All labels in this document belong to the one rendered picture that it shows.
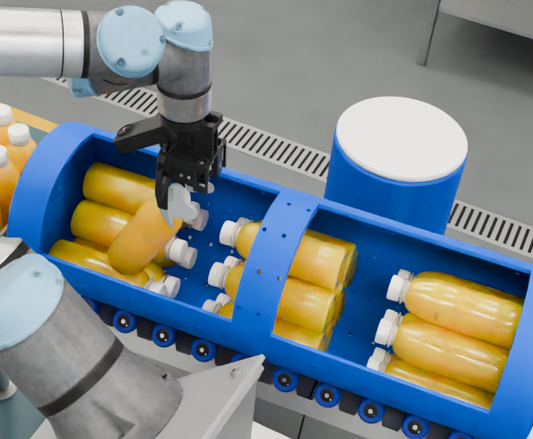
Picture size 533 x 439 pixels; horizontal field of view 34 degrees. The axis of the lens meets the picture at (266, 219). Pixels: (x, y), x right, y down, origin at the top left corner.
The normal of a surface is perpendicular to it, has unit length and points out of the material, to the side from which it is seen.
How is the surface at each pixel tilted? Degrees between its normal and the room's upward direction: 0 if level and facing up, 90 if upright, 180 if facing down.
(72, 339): 41
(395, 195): 90
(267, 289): 53
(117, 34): 48
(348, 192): 90
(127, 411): 28
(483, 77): 0
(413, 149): 0
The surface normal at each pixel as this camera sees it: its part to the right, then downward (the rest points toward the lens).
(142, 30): 0.33, 0.02
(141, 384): 0.48, -0.59
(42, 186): -0.17, -0.19
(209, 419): -0.62, -0.76
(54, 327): 0.51, -0.15
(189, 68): 0.37, 0.66
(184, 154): 0.05, -0.72
